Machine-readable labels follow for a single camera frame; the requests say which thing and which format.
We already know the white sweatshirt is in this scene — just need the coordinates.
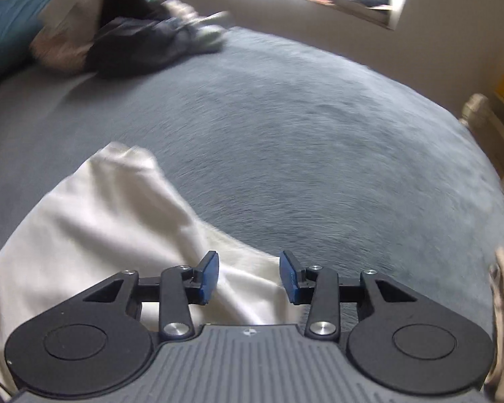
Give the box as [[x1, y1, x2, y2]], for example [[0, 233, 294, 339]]
[[0, 143, 300, 391]]

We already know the dark clothes pile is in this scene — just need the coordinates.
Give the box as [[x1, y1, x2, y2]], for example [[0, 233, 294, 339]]
[[30, 0, 233, 78]]

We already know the grey-blue fleece bed blanket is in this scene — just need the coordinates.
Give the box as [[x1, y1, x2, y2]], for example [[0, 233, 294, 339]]
[[0, 29, 504, 329]]

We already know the teal pillow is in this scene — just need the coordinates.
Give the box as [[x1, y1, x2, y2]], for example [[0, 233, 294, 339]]
[[0, 0, 51, 81]]

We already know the carved bed post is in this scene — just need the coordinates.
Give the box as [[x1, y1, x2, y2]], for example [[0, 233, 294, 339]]
[[460, 94, 492, 136]]

